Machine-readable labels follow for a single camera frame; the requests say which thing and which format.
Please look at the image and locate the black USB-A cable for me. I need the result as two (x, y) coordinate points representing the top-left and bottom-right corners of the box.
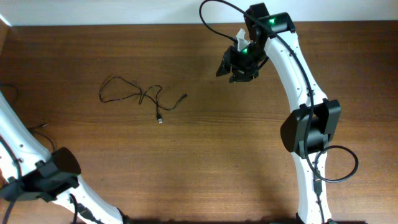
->
(27, 123), (57, 153)

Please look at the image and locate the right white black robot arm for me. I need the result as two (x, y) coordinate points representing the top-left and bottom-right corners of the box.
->
(216, 3), (341, 223)

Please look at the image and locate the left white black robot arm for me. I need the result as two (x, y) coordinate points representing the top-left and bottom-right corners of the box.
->
(1, 97), (129, 223)

